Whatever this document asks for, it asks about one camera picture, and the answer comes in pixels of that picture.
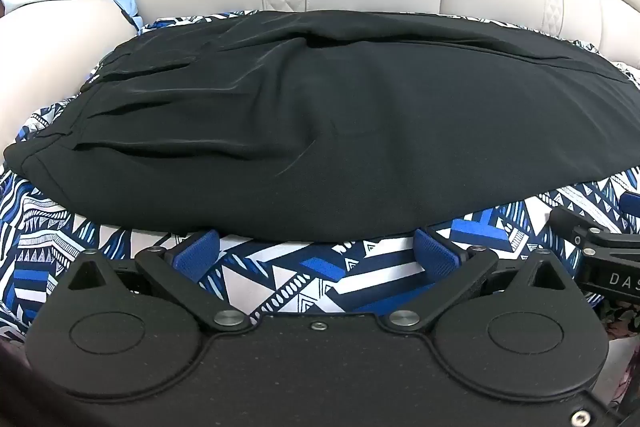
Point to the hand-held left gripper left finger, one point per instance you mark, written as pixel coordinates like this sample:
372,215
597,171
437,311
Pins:
196,254

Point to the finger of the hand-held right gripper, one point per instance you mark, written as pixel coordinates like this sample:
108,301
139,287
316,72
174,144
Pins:
575,218

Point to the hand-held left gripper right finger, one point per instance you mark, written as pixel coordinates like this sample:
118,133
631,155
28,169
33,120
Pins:
436,253

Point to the black pants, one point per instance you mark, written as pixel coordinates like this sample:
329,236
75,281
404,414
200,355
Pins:
320,122

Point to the floral cloth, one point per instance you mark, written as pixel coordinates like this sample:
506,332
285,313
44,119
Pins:
622,327

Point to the blue white printed blanket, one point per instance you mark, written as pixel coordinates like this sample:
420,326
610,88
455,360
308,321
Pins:
310,277

